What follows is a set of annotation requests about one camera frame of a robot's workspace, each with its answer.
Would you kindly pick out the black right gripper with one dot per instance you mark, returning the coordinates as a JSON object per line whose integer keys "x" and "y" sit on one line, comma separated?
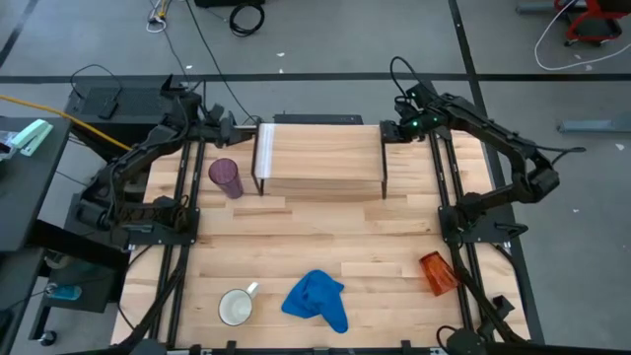
{"x": 414, "y": 129}

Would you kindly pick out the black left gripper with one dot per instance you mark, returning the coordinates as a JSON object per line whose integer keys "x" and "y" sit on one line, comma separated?
{"x": 217, "y": 130}

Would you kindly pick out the purple plastic tumbler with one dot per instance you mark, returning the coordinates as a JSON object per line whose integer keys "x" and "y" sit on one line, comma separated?
{"x": 224, "y": 175}

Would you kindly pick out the wooden shelf with black legs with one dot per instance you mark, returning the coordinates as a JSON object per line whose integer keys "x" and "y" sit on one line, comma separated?
{"x": 320, "y": 153}

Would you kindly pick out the orange plastic tumbler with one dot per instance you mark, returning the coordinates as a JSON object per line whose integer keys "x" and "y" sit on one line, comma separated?
{"x": 436, "y": 273}

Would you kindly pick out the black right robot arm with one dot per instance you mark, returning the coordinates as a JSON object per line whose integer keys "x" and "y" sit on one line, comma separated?
{"x": 493, "y": 130}

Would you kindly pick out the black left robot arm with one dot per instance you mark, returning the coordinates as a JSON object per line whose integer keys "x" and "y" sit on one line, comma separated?
{"x": 148, "y": 148}

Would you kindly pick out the flat black box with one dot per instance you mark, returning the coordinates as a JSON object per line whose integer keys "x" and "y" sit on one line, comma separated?
{"x": 315, "y": 119}

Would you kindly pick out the black computer tower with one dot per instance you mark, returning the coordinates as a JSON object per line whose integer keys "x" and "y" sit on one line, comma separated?
{"x": 133, "y": 101}

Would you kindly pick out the blue terry cloth towel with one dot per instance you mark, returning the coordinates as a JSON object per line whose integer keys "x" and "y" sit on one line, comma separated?
{"x": 313, "y": 296}

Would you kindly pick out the mint green stapler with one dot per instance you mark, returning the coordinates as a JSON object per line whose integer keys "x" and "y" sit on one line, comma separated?
{"x": 32, "y": 135}

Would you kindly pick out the grey metal floor bar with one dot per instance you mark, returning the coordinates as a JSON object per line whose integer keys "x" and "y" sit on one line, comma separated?
{"x": 596, "y": 124}

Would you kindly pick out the red metal cart base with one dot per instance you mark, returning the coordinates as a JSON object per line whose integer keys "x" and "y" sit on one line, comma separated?
{"x": 572, "y": 30}

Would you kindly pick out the black side desk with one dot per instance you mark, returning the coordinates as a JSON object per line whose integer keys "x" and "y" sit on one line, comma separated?
{"x": 24, "y": 197}

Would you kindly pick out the black side stand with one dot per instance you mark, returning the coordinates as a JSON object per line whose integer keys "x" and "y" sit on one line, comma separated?
{"x": 79, "y": 291}

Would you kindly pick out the blue bottle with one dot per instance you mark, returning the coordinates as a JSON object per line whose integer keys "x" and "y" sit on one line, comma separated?
{"x": 64, "y": 292}

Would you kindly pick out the black aluminium table frame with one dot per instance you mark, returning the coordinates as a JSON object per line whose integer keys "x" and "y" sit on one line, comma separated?
{"x": 172, "y": 315}

